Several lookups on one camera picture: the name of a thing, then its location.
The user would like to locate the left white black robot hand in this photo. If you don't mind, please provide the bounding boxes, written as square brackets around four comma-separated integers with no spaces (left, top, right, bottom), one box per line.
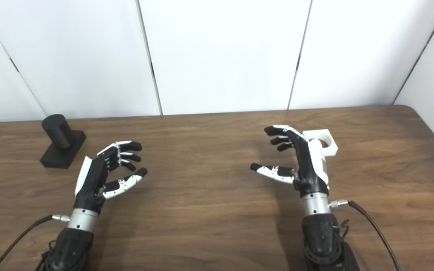
[73,141,148,214]

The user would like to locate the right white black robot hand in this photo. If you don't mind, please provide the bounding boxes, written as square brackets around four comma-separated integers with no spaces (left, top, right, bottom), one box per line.
[250,125,331,198]

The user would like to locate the white square piece with hole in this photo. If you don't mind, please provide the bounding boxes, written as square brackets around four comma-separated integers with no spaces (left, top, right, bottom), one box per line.
[303,129,339,157]

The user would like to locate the black cylinder peg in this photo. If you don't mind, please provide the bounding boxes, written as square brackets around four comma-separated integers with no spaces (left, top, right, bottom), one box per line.
[40,114,87,169]

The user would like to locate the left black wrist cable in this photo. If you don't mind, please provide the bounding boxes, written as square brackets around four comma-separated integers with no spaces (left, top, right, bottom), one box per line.
[0,215,70,271]

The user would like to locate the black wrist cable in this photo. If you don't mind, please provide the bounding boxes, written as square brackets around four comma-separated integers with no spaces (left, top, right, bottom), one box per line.
[0,215,70,271]
[329,200,402,271]

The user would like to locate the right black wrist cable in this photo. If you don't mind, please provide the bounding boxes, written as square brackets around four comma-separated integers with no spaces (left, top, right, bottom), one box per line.
[329,200,402,271]

